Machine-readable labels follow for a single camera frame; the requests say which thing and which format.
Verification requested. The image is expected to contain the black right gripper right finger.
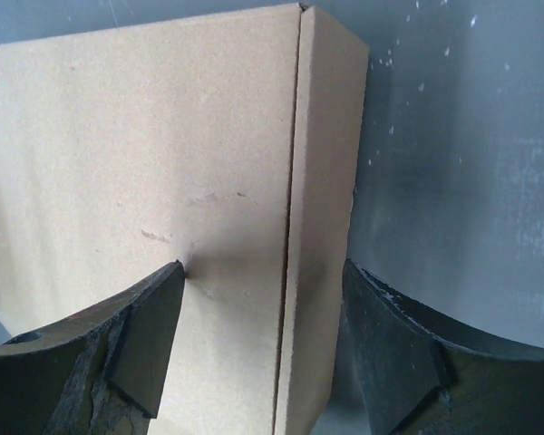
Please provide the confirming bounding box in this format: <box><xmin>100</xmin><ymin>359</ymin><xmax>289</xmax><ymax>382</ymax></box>
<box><xmin>335</xmin><ymin>258</ymin><xmax>544</xmax><ymax>435</ymax></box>

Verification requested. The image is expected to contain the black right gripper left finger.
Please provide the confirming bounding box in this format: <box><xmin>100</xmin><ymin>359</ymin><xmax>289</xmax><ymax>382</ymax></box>
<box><xmin>0</xmin><ymin>261</ymin><xmax>186</xmax><ymax>434</ymax></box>

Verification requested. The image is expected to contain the brown cardboard box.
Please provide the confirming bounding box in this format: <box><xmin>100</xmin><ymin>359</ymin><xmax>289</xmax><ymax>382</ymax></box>
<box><xmin>0</xmin><ymin>4</ymin><xmax>369</xmax><ymax>434</ymax></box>

